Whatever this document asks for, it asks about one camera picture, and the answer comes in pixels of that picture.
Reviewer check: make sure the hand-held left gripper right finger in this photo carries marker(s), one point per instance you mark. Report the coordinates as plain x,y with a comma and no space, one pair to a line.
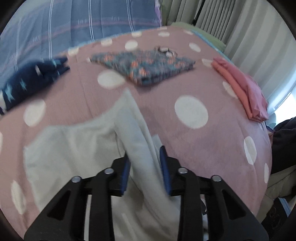
164,171

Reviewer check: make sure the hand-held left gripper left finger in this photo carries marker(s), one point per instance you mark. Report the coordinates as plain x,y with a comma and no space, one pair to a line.
123,176

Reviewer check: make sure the pale grey shirt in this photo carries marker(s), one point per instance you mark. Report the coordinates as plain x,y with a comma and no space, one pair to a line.
76,148

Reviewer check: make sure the pink polka dot blanket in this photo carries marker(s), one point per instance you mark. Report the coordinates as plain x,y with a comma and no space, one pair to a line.
189,139

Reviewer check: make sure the floral print garment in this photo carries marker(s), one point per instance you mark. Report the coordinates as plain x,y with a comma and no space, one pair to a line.
143,64

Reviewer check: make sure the pink folded garment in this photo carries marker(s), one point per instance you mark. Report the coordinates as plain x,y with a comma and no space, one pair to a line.
245,88

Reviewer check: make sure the small dark hair accessory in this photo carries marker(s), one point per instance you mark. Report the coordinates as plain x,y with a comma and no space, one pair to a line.
166,51

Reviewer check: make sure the dark cloth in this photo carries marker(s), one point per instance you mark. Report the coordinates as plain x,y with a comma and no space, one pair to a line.
284,143

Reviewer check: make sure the navy star print fleece garment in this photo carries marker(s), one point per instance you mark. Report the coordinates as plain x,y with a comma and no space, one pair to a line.
27,78

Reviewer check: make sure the green bed sheet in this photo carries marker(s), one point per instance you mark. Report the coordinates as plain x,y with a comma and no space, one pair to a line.
203,32

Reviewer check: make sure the blue plaid quilt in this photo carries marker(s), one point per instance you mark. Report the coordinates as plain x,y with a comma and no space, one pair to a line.
69,25

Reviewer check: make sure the black tripod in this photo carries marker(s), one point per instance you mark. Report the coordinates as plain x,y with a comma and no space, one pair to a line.
198,11

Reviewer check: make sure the grey curtain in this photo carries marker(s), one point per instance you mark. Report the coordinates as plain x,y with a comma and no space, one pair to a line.
242,27

